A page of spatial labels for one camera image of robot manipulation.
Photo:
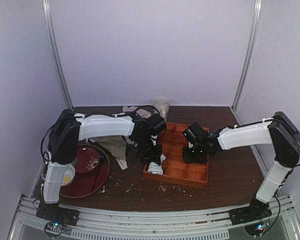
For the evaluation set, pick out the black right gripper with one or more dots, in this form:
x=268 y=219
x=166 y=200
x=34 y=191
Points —
x=193 y=155

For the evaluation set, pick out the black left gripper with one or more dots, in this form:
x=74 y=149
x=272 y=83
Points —
x=151 y=155

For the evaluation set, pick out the white black boxer briefs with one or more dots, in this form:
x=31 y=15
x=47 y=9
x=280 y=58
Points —
x=157 y=169

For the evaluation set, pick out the orange compartment tray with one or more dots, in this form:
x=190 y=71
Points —
x=175 y=170

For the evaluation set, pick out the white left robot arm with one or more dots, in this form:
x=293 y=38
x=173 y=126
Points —
x=70 y=128

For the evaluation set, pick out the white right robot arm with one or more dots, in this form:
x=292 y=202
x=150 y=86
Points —
x=277 y=131

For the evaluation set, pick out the olive green underwear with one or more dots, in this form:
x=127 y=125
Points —
x=116 y=145

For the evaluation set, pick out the pink white underwear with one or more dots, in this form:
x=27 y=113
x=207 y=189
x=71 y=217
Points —
x=142 y=112

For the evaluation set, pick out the white ceramic mug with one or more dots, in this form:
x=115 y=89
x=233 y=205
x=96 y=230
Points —
x=162 y=104

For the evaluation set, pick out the red floral bowl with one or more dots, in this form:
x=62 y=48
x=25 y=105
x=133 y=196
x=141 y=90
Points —
x=87 y=159

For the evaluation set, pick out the round red tray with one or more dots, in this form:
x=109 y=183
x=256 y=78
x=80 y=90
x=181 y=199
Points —
x=86 y=184

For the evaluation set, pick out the blue white patterned bowl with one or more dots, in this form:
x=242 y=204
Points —
x=68 y=175

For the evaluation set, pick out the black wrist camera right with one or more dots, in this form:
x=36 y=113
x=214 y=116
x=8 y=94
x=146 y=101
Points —
x=195 y=134

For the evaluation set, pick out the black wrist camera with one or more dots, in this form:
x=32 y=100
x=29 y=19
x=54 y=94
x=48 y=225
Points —
x=195 y=134
x=155 y=124

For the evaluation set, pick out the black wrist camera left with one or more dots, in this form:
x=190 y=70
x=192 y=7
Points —
x=155 y=124

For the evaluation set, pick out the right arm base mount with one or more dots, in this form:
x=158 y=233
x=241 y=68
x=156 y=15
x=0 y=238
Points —
x=256 y=210

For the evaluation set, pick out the right aluminium frame post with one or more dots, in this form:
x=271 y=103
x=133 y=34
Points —
x=247 y=64

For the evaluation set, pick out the aluminium frame post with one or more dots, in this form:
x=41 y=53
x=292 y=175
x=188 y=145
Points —
x=46 y=4
x=247 y=64

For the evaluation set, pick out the aluminium front rail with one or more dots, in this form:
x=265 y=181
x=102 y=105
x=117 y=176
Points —
x=207 y=224

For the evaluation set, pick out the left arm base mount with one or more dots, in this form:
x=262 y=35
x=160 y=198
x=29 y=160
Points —
x=55 y=213

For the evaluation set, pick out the left aluminium frame post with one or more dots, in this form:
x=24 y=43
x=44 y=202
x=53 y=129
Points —
x=46 y=4

